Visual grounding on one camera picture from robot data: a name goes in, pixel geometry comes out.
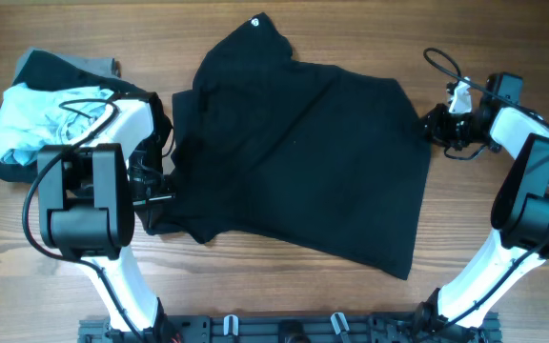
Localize black t-shirt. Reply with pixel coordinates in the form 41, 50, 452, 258
146, 13, 431, 279

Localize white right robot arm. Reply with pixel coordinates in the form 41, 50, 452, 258
412, 104, 549, 342

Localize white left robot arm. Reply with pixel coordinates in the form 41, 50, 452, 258
27, 92, 174, 342

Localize grey folded garment in pile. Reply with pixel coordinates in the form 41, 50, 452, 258
13, 47, 121, 78

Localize light blue crumpled garment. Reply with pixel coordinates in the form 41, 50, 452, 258
0, 83, 113, 166

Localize black folded garment in pile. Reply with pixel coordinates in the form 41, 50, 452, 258
0, 51, 143, 183

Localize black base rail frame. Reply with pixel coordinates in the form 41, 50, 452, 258
77, 313, 503, 343

